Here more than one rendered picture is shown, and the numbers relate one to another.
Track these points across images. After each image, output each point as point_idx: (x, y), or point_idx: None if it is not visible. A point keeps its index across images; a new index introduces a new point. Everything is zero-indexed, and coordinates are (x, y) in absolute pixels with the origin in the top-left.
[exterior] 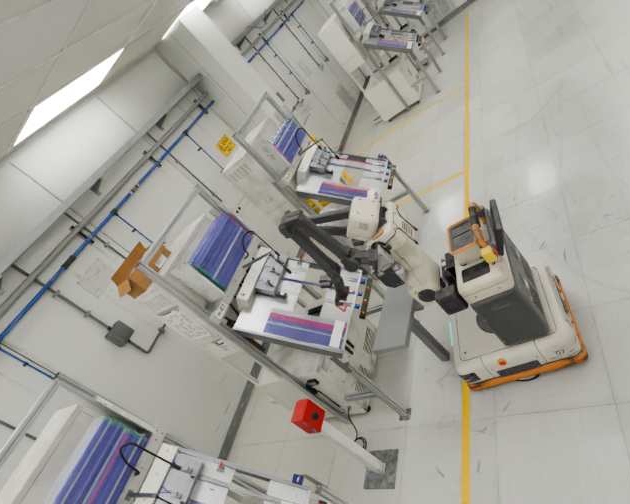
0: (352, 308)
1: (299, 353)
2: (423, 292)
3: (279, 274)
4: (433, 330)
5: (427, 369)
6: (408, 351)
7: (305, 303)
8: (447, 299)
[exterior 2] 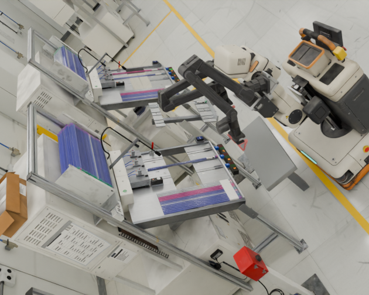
0: (225, 167)
1: (185, 239)
2: (292, 114)
3: (144, 165)
4: None
5: (295, 204)
6: (267, 203)
7: None
8: (317, 107)
